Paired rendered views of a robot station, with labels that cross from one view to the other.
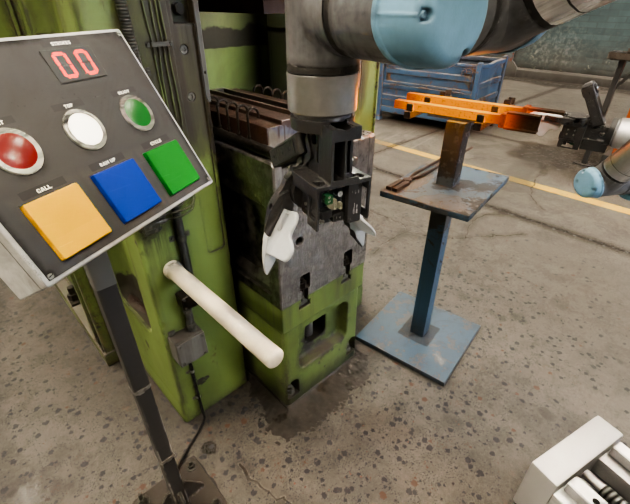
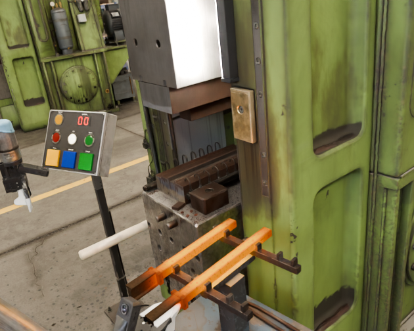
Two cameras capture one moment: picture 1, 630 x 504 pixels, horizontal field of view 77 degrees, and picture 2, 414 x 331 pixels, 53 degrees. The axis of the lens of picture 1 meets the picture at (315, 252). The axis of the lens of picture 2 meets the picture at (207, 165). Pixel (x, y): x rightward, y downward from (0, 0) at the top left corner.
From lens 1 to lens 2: 2.01 m
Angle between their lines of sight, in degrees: 84
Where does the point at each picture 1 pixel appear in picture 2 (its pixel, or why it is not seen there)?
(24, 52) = (74, 115)
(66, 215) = (52, 155)
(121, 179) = (68, 155)
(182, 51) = (164, 122)
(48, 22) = not seen: hidden behind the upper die
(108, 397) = not seen: hidden behind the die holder
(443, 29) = not seen: outside the picture
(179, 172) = (84, 164)
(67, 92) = (75, 127)
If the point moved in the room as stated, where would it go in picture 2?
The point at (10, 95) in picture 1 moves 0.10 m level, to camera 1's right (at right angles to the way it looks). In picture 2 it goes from (64, 125) to (55, 132)
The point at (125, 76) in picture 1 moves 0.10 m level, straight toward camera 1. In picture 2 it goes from (94, 128) to (71, 132)
